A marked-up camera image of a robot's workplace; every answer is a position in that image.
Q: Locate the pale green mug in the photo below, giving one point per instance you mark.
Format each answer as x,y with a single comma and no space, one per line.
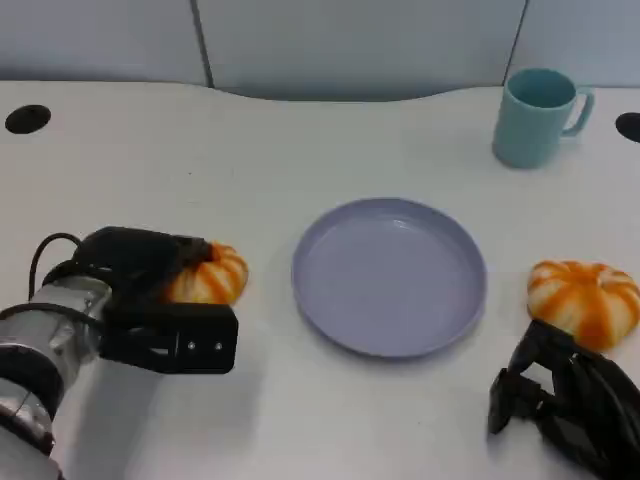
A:
527,135

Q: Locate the orange white toy bread roll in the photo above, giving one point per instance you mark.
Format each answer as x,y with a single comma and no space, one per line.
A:
585,300
220,280

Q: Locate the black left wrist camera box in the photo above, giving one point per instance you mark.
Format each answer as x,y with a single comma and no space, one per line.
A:
195,342

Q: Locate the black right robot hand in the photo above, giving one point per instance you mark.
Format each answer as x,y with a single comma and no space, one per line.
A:
595,410

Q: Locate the lilac plate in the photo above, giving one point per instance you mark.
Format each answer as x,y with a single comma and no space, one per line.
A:
390,280

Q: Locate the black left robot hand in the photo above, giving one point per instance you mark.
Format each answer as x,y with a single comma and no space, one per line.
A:
135,255

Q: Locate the grey partition panel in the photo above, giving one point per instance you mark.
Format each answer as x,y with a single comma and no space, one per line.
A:
95,40
355,45
585,35

